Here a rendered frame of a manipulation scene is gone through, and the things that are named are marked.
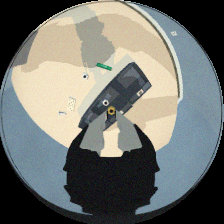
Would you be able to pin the white domino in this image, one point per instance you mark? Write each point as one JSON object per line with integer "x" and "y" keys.
{"x": 71, "y": 104}

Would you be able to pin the brass hex nut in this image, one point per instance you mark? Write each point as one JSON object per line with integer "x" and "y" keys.
{"x": 111, "y": 110}

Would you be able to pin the dark grey rack of bins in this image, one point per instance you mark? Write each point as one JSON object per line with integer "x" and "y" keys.
{"x": 130, "y": 82}

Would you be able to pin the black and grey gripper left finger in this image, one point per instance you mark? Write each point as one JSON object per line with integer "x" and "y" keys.
{"x": 91, "y": 138}

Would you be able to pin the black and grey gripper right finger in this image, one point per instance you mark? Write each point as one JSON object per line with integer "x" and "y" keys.
{"x": 131, "y": 138}

